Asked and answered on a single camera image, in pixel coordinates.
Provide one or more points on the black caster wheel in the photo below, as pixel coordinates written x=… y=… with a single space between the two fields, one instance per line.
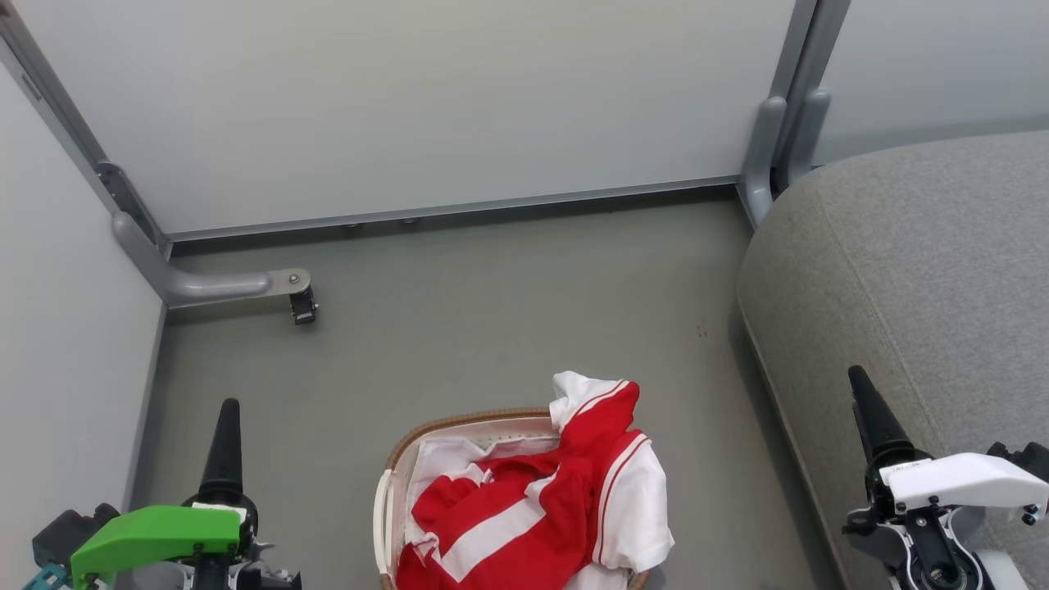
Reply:
x=304 y=309

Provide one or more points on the grey fabric sofa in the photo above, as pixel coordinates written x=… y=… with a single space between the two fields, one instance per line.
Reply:
x=901 y=262

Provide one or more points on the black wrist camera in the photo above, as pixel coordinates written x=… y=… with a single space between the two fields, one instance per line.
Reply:
x=70 y=528
x=1024 y=459

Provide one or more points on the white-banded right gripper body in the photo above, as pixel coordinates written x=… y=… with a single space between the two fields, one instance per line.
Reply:
x=967 y=483

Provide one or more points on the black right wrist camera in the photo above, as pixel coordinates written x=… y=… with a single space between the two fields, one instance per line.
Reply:
x=1024 y=459

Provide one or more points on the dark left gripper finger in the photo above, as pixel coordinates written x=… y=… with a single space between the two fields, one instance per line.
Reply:
x=223 y=451

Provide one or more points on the white woven-rim laundry basket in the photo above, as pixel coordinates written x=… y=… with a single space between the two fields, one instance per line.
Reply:
x=389 y=500

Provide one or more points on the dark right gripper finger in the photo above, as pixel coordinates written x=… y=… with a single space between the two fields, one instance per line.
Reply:
x=881 y=426

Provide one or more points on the red and white shirt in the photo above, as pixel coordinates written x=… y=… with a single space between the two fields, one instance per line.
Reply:
x=565 y=492

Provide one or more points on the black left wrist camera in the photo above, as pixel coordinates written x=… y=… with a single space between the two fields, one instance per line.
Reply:
x=70 y=528

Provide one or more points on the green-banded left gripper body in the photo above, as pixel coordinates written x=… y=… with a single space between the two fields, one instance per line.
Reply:
x=156 y=533

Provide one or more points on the grey partition foot with plate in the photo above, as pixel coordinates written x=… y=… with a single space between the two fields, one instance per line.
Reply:
x=205 y=285

